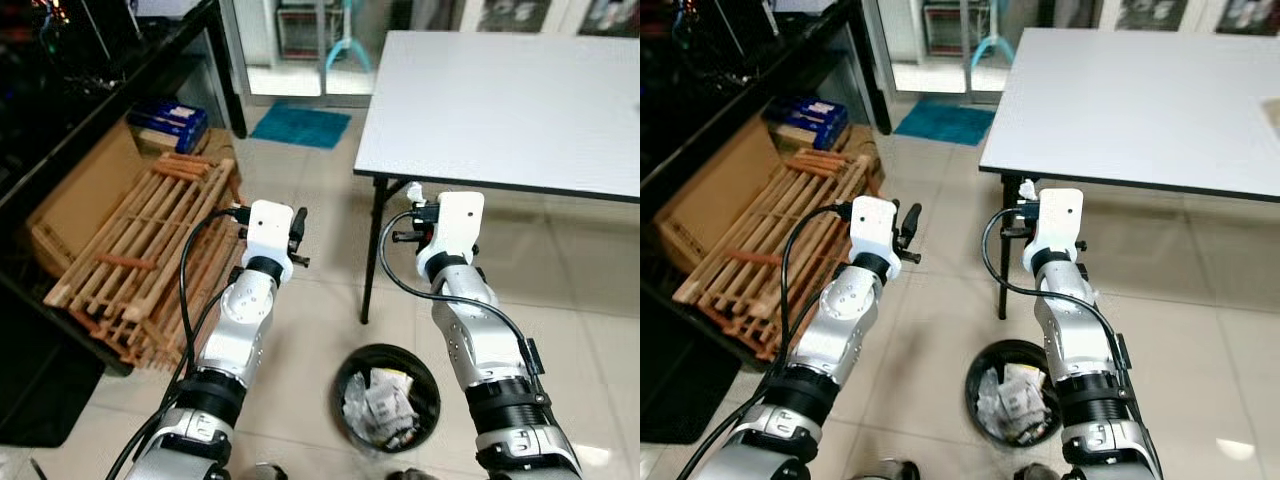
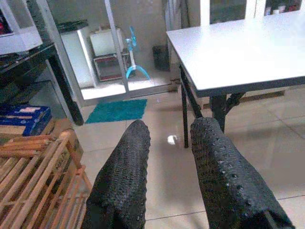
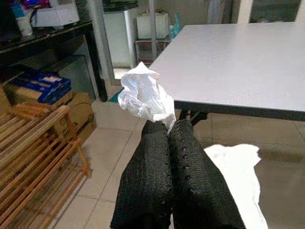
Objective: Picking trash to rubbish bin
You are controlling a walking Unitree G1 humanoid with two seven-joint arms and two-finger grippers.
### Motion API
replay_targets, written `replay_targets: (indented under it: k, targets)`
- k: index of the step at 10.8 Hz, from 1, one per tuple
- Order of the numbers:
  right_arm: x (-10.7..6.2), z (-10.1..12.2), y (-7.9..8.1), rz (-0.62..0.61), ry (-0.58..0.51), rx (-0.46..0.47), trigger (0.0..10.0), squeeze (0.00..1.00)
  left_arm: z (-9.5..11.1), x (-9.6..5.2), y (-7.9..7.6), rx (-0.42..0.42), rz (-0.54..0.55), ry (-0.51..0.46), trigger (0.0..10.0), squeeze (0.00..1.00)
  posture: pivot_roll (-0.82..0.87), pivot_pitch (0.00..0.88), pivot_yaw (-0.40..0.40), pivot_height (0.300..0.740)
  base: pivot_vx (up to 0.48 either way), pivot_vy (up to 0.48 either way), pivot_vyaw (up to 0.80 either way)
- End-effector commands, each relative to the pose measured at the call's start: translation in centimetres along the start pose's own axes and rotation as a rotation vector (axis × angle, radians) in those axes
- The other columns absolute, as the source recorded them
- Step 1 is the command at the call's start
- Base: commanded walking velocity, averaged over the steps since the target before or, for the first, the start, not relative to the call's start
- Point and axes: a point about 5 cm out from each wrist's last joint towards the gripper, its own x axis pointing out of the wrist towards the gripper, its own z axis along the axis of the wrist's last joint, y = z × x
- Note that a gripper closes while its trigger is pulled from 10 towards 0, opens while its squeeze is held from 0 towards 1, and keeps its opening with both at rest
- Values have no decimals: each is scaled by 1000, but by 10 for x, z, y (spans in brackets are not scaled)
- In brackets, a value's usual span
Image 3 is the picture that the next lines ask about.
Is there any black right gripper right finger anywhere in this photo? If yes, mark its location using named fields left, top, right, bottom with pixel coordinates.
left=168, top=118, right=246, bottom=229

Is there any black desk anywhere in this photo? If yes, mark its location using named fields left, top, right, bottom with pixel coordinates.
left=0, top=21, right=108, bottom=103

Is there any white desktop appliance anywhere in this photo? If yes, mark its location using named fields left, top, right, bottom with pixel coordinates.
left=31, top=0, right=81, bottom=30

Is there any white tissue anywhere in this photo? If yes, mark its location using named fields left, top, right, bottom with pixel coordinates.
left=117, top=61, right=269, bottom=229

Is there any white square box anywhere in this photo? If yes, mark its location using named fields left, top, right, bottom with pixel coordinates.
left=136, top=11, right=170, bottom=40

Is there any blue printed carton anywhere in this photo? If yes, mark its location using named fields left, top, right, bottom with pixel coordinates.
left=9, top=71, right=72, bottom=105

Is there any white paper cup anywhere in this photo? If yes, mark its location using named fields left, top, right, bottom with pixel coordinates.
left=16, top=18, right=33, bottom=37

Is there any black table frame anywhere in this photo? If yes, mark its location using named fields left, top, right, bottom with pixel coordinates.
left=173, top=101, right=305, bottom=127

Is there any wooden slatted rack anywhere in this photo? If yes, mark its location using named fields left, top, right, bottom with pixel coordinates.
left=0, top=104, right=92, bottom=229

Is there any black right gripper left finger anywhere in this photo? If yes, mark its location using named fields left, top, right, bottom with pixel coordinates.
left=109, top=121, right=173, bottom=229

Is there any teal floor mat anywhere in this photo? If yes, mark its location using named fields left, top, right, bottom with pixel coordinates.
left=108, top=92, right=125, bottom=104

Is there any white low cupboard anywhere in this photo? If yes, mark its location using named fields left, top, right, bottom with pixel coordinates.
left=103, top=6, right=139, bottom=69

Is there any brown cardboard box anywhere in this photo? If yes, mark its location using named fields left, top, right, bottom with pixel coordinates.
left=66, top=92, right=98, bottom=143
left=4, top=83, right=70, bottom=113

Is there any teal plastic stand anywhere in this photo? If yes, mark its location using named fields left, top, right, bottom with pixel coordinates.
left=169, top=12, right=184, bottom=40

